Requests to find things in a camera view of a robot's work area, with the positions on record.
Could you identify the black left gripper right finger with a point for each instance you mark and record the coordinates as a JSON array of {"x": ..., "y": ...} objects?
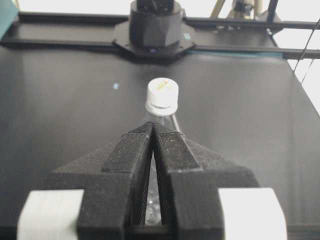
[{"x": 205, "y": 197}]

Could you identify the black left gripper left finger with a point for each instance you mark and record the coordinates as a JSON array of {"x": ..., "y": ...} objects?
[{"x": 95, "y": 197}]

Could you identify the clear plastic bottle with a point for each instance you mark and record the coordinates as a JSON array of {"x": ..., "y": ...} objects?
[{"x": 153, "y": 208}]

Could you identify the white bottle cap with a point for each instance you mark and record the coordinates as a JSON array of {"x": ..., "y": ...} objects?
[{"x": 162, "y": 97}]

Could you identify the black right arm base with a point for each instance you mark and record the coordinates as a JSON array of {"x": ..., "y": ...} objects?
[{"x": 155, "y": 29}]

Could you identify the beige tripod stand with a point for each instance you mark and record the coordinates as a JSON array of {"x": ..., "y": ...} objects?
[{"x": 240, "y": 9}]

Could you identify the black aluminium frame rail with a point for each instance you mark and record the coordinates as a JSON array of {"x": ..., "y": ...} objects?
[{"x": 110, "y": 33}]

